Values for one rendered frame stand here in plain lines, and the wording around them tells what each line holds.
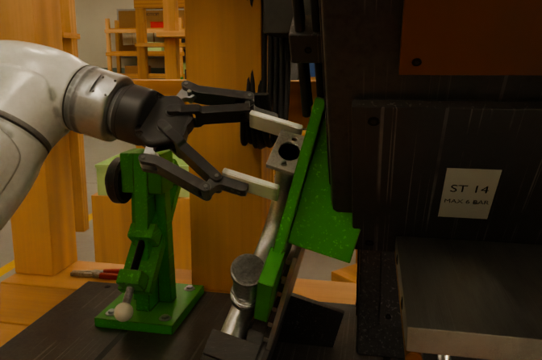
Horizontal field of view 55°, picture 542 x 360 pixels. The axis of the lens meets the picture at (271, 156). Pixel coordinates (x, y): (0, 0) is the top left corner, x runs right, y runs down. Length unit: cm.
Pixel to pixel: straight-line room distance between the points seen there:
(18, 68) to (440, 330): 56
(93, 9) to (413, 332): 1150
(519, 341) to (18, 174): 54
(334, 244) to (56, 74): 40
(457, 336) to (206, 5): 71
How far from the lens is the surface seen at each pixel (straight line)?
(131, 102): 66
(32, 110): 69
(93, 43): 1174
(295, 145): 63
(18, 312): 104
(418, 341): 38
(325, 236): 55
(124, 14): 1145
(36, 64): 71
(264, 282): 54
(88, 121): 68
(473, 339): 39
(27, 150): 68
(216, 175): 61
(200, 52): 94
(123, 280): 82
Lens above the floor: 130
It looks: 10 degrees down
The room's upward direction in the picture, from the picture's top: straight up
